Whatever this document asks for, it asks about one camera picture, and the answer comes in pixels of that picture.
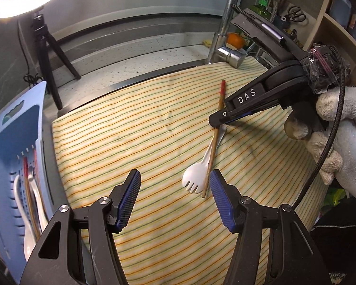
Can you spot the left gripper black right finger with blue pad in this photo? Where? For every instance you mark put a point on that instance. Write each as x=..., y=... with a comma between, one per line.
x=293, y=257

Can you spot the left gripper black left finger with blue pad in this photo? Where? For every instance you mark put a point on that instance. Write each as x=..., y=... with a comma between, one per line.
x=57, y=257

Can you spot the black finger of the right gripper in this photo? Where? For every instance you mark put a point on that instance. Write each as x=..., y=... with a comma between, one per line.
x=223, y=117

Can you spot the white ceramic spoon plain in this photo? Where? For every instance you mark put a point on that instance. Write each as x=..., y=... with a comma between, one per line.
x=43, y=221

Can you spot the white ceramic spoon blue logo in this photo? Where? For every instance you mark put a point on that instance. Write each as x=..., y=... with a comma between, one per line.
x=29, y=239

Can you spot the white plastic spork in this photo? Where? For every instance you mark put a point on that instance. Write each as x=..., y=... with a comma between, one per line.
x=194, y=176

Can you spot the wooden chopstick red tip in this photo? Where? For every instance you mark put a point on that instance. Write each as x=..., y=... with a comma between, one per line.
x=36, y=171
x=215, y=138
x=29, y=198

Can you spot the white knit gloved hand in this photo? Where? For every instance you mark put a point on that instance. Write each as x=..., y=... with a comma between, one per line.
x=313, y=126

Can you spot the striped yellow cloth mat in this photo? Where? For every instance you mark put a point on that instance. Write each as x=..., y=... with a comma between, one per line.
x=160, y=127

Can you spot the wooden shelf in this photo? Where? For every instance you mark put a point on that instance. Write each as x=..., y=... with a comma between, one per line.
x=327, y=30

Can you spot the chrome faucet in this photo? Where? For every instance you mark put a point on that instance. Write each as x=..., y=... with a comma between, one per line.
x=219, y=52

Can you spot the black scissors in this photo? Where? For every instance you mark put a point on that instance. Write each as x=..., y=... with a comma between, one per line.
x=295, y=14

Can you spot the orange round object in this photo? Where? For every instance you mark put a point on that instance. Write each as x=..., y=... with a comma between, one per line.
x=235, y=40

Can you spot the green dish soap bottle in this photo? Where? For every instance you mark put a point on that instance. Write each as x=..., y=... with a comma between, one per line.
x=260, y=8

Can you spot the blue plastic drainer basket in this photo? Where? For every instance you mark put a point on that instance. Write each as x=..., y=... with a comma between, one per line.
x=20, y=130

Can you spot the black tripod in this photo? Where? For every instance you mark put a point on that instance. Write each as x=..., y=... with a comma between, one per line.
x=42, y=38

